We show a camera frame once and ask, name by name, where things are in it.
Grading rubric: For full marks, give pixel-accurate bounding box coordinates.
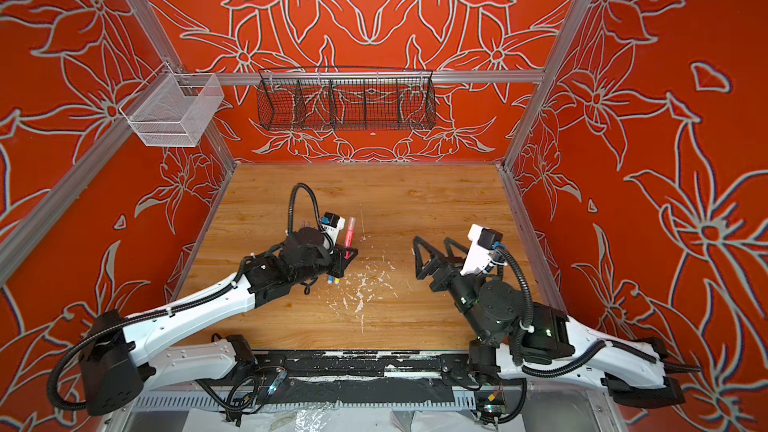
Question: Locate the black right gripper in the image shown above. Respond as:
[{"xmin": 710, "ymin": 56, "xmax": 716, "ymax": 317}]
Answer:
[{"xmin": 413, "ymin": 235, "xmax": 502, "ymax": 347}]

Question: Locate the pink marker pen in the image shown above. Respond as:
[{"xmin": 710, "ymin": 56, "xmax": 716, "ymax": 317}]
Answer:
[{"xmin": 344, "ymin": 217, "xmax": 356, "ymax": 248}]

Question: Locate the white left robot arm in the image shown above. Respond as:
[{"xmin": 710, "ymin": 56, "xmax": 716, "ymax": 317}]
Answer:
[{"xmin": 75, "ymin": 227, "xmax": 358, "ymax": 416}]

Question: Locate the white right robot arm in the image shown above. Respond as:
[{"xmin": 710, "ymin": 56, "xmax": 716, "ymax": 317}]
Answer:
[{"xmin": 413, "ymin": 229, "xmax": 691, "ymax": 409}]

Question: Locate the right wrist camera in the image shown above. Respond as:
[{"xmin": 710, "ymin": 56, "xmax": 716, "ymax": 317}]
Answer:
[{"xmin": 460, "ymin": 224, "xmax": 506, "ymax": 276}]

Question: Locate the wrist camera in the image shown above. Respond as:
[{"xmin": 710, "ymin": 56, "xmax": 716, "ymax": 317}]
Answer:
[
  {"xmin": 320, "ymin": 212, "xmax": 346, "ymax": 251},
  {"xmin": 460, "ymin": 224, "xmax": 506, "ymax": 276}
]

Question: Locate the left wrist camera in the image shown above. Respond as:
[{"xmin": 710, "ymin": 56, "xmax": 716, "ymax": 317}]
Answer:
[{"xmin": 320, "ymin": 212, "xmax": 346, "ymax": 251}]

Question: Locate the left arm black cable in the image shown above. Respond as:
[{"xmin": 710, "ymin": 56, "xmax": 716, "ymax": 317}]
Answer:
[{"xmin": 287, "ymin": 182, "xmax": 323, "ymax": 235}]

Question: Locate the aluminium right floor rail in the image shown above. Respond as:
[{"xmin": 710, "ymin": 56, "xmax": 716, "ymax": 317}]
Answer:
[{"xmin": 496, "ymin": 164, "xmax": 568, "ymax": 314}]

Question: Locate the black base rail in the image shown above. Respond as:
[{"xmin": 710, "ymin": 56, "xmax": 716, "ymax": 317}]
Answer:
[{"xmin": 200, "ymin": 347, "xmax": 499, "ymax": 412}]

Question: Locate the black wire basket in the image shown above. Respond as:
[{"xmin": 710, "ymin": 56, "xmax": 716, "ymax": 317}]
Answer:
[{"xmin": 256, "ymin": 68, "xmax": 437, "ymax": 132}]

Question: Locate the white wire basket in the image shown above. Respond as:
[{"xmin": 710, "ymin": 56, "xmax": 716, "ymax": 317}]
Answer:
[{"xmin": 119, "ymin": 73, "xmax": 224, "ymax": 147}]

